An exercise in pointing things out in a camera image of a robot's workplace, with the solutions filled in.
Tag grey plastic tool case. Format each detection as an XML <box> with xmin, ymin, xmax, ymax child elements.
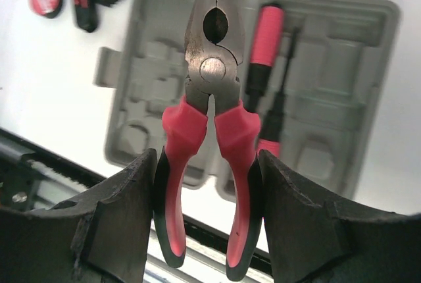
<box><xmin>96</xmin><ymin>0</ymin><xmax>400</xmax><ymax>198</ymax></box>

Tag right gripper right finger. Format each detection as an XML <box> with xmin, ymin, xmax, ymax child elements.
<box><xmin>259</xmin><ymin>151</ymin><xmax>420</xmax><ymax>282</ymax></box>

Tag red black screwdriver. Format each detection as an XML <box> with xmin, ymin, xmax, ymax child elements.
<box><xmin>245</xmin><ymin>3</ymin><xmax>285</xmax><ymax>113</ymax></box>
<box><xmin>257</xmin><ymin>27</ymin><xmax>301</xmax><ymax>157</ymax></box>

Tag red handled pliers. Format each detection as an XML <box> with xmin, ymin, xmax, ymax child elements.
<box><xmin>153</xmin><ymin>0</ymin><xmax>263</xmax><ymax>282</ymax></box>

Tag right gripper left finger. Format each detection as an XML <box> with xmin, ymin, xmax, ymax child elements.
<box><xmin>1</xmin><ymin>149</ymin><xmax>157</xmax><ymax>282</ymax></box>

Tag aluminium mounting rail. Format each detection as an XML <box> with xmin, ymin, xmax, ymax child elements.
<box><xmin>0</xmin><ymin>128</ymin><xmax>274</xmax><ymax>283</ymax></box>

